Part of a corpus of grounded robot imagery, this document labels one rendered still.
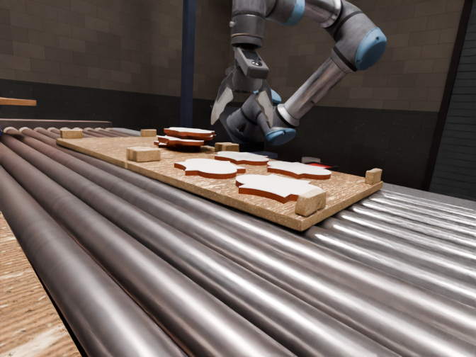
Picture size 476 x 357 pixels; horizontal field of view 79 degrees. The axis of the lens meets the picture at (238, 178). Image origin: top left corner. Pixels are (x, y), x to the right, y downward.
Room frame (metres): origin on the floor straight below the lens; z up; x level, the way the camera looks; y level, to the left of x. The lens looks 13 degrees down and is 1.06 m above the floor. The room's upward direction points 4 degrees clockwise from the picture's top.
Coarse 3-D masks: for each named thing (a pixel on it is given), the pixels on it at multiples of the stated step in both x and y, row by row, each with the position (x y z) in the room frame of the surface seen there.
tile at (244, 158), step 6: (216, 156) 0.69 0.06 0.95; (222, 156) 0.69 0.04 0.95; (228, 156) 0.70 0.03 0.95; (234, 156) 0.70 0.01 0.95; (240, 156) 0.71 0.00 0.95; (246, 156) 0.72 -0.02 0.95; (252, 156) 0.73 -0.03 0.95; (258, 156) 0.73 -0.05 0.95; (264, 156) 0.74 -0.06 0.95; (234, 162) 0.66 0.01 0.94; (240, 162) 0.66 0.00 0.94; (246, 162) 0.66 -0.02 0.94; (252, 162) 0.66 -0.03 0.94; (258, 162) 0.66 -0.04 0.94; (264, 162) 0.67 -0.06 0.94
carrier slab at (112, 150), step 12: (60, 144) 0.83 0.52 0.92; (72, 144) 0.77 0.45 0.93; (84, 144) 0.78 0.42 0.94; (96, 144) 0.79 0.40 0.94; (108, 144) 0.81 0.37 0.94; (120, 144) 0.83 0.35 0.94; (132, 144) 0.85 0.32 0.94; (144, 144) 0.86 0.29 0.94; (96, 156) 0.68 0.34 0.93; (108, 156) 0.64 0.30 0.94; (120, 156) 0.65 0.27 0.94; (168, 156) 0.70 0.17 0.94; (180, 156) 0.71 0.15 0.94; (192, 156) 0.73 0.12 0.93
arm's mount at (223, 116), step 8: (224, 112) 1.38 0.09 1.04; (232, 112) 1.43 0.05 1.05; (224, 120) 1.33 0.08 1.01; (216, 128) 1.32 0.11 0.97; (224, 128) 1.29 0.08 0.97; (216, 136) 1.32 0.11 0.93; (224, 136) 1.29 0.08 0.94; (232, 136) 1.28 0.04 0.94; (256, 136) 1.41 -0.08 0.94; (208, 144) 1.35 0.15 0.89; (240, 144) 1.28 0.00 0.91; (248, 144) 1.33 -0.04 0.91; (256, 144) 1.38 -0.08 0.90
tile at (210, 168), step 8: (192, 160) 0.60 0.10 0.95; (200, 160) 0.61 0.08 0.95; (208, 160) 0.62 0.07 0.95; (216, 160) 0.62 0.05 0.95; (176, 168) 0.57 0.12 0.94; (184, 168) 0.54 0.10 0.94; (192, 168) 0.52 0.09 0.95; (200, 168) 0.53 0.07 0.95; (208, 168) 0.53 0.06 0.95; (216, 168) 0.54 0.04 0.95; (224, 168) 0.55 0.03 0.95; (232, 168) 0.55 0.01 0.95; (240, 168) 0.56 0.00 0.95; (208, 176) 0.50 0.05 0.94; (216, 176) 0.50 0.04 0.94; (224, 176) 0.50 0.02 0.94; (232, 176) 0.52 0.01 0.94
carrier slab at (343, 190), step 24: (144, 168) 0.55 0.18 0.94; (168, 168) 0.56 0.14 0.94; (264, 168) 0.64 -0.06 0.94; (192, 192) 0.45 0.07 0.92; (216, 192) 0.42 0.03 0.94; (336, 192) 0.47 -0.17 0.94; (360, 192) 0.48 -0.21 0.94; (264, 216) 0.36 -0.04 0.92; (288, 216) 0.34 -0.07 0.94; (312, 216) 0.35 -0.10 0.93
